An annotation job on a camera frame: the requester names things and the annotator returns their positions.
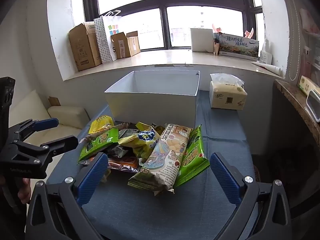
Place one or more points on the orange snack packet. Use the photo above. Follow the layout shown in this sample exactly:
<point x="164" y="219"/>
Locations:
<point x="125" y="164"/>

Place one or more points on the white polka dot paper bag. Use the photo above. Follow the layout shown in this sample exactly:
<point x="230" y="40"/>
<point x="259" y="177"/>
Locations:
<point x="105" y="42"/>

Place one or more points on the person's left hand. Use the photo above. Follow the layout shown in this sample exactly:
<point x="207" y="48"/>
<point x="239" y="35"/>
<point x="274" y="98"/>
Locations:
<point x="24" y="190"/>

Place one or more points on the pink plastic item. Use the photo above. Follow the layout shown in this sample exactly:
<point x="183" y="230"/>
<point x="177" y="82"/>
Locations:
<point x="216" y="28"/>
<point x="250" y="33"/>

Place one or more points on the bright green snack packet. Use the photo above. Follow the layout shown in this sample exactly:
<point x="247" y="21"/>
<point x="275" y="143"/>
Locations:
<point x="193" y="158"/>

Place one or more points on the cardboard piece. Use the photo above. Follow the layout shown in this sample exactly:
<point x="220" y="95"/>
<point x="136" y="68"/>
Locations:
<point x="53" y="101"/>

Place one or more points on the blue tablecloth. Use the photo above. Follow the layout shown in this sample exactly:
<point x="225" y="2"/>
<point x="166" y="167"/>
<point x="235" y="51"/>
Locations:
<point x="150" y="212"/>

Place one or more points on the dark snack packet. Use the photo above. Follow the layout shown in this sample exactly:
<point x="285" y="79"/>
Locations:
<point x="126" y="132"/>

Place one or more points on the small white container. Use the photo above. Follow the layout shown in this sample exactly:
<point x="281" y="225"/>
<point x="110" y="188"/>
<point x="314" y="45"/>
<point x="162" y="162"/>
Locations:
<point x="265" y="57"/>

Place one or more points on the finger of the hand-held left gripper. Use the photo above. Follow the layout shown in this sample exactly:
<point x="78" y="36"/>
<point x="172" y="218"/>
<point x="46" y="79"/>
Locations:
<point x="46" y="124"/>
<point x="61" y="143"/>

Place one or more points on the cream sofa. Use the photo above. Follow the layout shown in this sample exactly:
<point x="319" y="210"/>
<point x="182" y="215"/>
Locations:
<point x="65" y="115"/>

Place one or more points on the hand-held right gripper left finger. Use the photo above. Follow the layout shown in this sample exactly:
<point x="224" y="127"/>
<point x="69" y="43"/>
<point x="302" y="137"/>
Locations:
<point x="92" y="177"/>

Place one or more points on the tissue pack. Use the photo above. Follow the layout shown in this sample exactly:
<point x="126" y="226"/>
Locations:
<point x="225" y="97"/>

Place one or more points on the large illustrated biscuit packet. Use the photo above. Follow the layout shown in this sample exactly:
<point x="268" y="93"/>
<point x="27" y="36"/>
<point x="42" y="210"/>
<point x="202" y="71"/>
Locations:
<point x="165" y="162"/>

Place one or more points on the white tube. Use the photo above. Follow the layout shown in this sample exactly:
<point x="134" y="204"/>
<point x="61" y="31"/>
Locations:
<point x="270" y="68"/>

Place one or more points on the green and white box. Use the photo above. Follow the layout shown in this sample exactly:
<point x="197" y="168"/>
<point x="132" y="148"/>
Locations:
<point x="306" y="85"/>

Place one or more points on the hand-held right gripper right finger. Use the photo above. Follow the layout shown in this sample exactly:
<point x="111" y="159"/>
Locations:
<point x="225" y="180"/>

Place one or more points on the dark window frame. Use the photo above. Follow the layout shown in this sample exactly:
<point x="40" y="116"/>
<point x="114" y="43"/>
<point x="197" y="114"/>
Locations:
<point x="162" y="25"/>

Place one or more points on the white device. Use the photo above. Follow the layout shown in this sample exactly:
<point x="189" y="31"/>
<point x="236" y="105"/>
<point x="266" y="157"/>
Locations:
<point x="313" y="105"/>

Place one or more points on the small open cardboard box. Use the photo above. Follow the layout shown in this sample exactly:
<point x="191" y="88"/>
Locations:
<point x="127" y="46"/>

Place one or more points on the large cardboard box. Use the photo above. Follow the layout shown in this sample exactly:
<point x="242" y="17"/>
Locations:
<point x="83" y="47"/>

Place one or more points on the plain white box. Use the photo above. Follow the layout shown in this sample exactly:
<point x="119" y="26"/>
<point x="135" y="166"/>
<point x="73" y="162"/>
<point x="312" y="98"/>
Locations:
<point x="202" y="40"/>

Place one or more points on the stone counter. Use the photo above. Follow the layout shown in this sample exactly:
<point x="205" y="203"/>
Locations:
<point x="292" y="100"/>

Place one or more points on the long printed gift box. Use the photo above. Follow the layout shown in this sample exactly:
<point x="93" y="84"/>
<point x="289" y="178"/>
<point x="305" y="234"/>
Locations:
<point x="237" y="47"/>

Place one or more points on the dark counter cabinet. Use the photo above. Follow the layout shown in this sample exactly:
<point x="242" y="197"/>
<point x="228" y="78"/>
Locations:
<point x="287" y="167"/>

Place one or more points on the silver snack packet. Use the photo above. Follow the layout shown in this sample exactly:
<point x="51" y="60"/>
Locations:
<point x="118" y="151"/>

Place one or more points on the small yellow snack packet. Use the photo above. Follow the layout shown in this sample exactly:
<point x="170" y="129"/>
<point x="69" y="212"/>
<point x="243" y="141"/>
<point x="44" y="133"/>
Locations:
<point x="100" y="124"/>

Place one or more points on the green packet with dark panel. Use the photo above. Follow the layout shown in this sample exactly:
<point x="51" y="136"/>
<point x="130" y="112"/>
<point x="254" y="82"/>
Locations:
<point x="97" y="143"/>

